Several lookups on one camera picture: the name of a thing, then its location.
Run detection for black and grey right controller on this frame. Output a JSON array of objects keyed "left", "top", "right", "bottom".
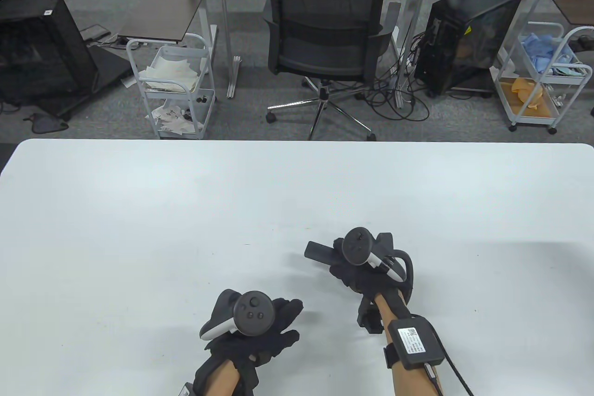
[{"left": 341, "top": 227, "right": 403, "bottom": 283}]

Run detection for tangle of black floor cables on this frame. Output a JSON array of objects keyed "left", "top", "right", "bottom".
[{"left": 364, "top": 29, "right": 434, "bottom": 123}]

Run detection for black computer tower glass side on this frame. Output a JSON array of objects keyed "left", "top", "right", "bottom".
[{"left": 0, "top": 0, "right": 99, "bottom": 111}]

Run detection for white cart with papers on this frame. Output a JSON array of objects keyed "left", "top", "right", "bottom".
[{"left": 126, "top": 34, "right": 217, "bottom": 140}]

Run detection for person's left hand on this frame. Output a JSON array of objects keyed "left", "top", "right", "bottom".
[{"left": 204, "top": 298, "right": 304, "bottom": 376}]

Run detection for black mesh office chair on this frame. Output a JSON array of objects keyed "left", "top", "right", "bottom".
[{"left": 261, "top": 0, "right": 400, "bottom": 141}]

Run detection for orange cloth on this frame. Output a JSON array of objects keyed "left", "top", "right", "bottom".
[{"left": 510, "top": 78, "right": 547, "bottom": 112}]

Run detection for black and grey controller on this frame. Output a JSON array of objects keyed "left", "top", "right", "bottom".
[
  {"left": 200, "top": 289, "right": 275, "bottom": 341},
  {"left": 341, "top": 227, "right": 403, "bottom": 283}
]

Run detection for crumpled white papers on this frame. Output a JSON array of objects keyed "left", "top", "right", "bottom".
[{"left": 151, "top": 104, "right": 196, "bottom": 135}]

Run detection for stack of white papers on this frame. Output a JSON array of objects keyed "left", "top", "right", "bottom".
[{"left": 141, "top": 55, "right": 201, "bottom": 91}]

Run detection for black cylinder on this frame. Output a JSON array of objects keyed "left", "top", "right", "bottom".
[{"left": 304, "top": 241, "right": 345, "bottom": 266}]

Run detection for black low platform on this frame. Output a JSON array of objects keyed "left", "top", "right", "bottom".
[{"left": 56, "top": 45, "right": 136, "bottom": 120}]

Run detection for black wrist camera block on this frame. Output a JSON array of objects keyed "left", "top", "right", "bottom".
[{"left": 357, "top": 296, "right": 384, "bottom": 335}]

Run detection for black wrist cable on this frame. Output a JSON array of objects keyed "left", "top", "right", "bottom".
[{"left": 387, "top": 250, "right": 475, "bottom": 396}]

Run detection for white cart with cloths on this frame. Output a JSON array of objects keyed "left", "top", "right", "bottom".
[{"left": 491, "top": 22, "right": 594, "bottom": 135}]

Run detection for person's right hand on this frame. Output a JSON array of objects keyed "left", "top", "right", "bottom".
[{"left": 327, "top": 231, "right": 409, "bottom": 297}]

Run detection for black labelled wrist box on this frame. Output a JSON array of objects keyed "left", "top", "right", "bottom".
[{"left": 387, "top": 316, "right": 445, "bottom": 371}]

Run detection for brown top side table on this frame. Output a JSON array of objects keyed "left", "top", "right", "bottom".
[{"left": 117, "top": 0, "right": 220, "bottom": 46}]

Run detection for blue cloth pile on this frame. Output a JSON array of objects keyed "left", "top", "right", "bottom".
[{"left": 520, "top": 33, "right": 583, "bottom": 75}]

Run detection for black and grey left controller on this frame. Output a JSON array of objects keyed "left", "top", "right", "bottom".
[{"left": 200, "top": 289, "right": 275, "bottom": 341}]

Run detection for black floor pedal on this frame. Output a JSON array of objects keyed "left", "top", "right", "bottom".
[{"left": 23, "top": 114, "right": 70, "bottom": 134}]

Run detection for black computer tower yellow sticker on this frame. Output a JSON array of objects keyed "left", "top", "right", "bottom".
[{"left": 414, "top": 0, "right": 523, "bottom": 97}]

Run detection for person's left forearm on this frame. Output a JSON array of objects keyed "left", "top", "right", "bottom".
[{"left": 210, "top": 360, "right": 243, "bottom": 396}]

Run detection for dark brown table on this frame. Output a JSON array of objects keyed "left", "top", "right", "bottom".
[{"left": 541, "top": 0, "right": 594, "bottom": 26}]

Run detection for person's right forearm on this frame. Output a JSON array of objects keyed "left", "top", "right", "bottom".
[{"left": 374, "top": 287, "right": 442, "bottom": 396}]

